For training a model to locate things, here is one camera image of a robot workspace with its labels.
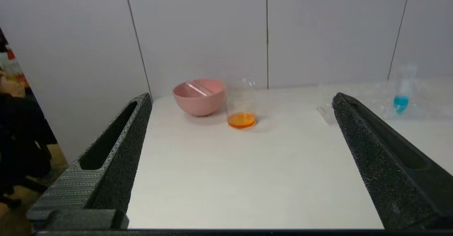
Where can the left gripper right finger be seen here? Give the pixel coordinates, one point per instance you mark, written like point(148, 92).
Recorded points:
point(389, 165)

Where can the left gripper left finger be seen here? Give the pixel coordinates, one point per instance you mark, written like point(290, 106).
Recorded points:
point(106, 165)

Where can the test tube with red pigment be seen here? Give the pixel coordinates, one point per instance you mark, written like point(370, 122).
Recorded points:
point(196, 88)

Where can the test tube with blue pigment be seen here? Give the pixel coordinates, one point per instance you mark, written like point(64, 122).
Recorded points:
point(401, 101)

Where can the clear acrylic test tube rack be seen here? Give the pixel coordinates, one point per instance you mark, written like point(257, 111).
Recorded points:
point(424, 101)

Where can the clear glass beaker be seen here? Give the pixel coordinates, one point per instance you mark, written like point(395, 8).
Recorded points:
point(241, 119)

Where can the black equipment stand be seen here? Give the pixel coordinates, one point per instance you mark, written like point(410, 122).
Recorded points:
point(21, 140)

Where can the pink bowl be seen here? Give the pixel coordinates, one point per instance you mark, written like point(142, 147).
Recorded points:
point(200, 99)

